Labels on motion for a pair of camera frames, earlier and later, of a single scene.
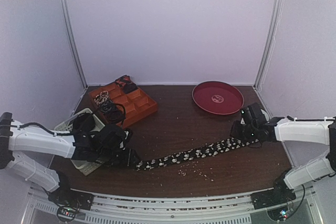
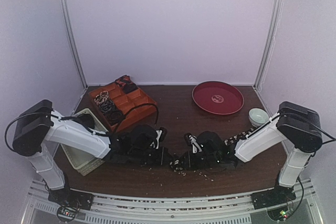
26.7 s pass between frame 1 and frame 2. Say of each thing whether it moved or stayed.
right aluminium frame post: stayed
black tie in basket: stayed
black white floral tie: moved
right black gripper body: moved
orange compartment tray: stayed
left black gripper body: moved
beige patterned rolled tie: stayed
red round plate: stayed
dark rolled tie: stayed
